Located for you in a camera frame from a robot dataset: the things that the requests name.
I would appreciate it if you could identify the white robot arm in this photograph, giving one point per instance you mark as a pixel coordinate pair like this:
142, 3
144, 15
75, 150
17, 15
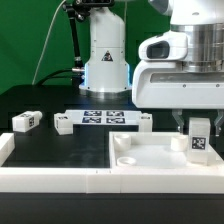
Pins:
201, 20

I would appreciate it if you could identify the white square table top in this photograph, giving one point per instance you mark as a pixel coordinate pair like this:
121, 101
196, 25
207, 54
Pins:
157, 150

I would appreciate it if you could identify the black cable connector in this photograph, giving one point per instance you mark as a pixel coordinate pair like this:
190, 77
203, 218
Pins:
70, 73

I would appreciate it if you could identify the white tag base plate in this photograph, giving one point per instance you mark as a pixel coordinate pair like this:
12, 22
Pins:
103, 117

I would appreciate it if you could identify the white U-shaped obstacle fence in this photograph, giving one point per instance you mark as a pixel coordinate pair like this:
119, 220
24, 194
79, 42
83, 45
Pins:
195, 179

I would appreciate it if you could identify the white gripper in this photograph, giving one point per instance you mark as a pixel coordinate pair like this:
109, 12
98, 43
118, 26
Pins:
159, 80

